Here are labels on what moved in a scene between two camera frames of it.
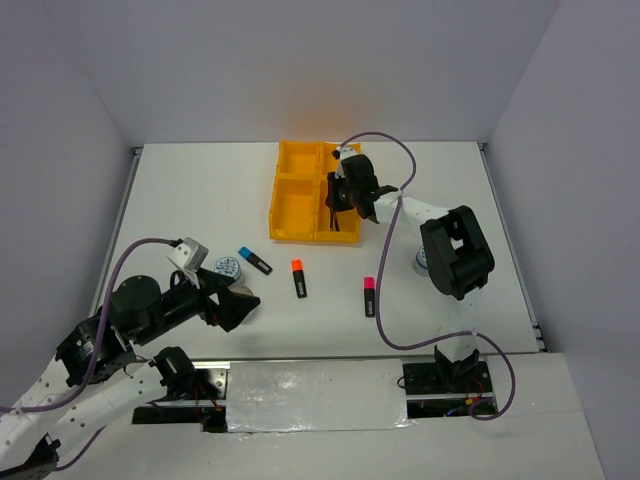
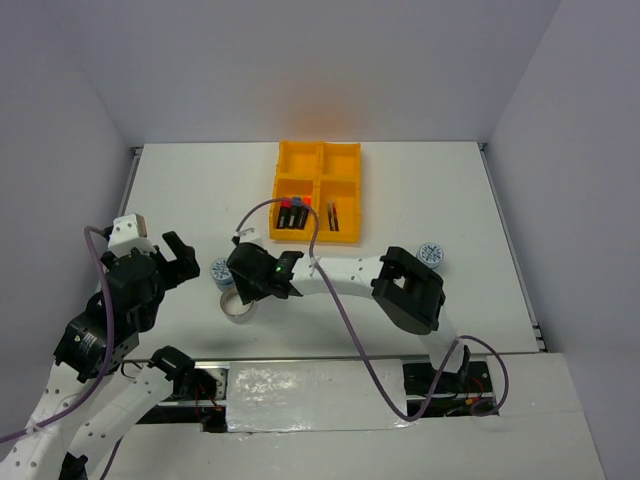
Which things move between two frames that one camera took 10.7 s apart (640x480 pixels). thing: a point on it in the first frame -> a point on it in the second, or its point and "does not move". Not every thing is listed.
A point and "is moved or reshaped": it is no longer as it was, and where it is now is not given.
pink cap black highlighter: (369, 296) -> (284, 215)
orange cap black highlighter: (298, 276) is moved or reshaped
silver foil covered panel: (293, 396) does not move
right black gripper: (333, 198) -> (246, 291)
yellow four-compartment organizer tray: (298, 208) does not move
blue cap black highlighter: (255, 260) is moved or reshaped
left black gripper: (234, 307) -> (185, 266)
